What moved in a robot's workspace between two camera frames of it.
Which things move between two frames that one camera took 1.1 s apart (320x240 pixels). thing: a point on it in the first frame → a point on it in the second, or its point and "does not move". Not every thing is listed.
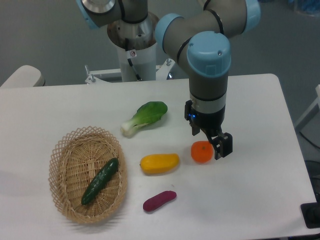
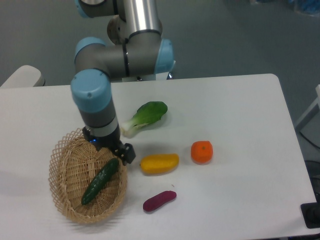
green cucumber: [100, 180] does not move
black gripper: [210, 123] → [113, 142]
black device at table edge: [311, 213] does not move
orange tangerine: [201, 151] does not move
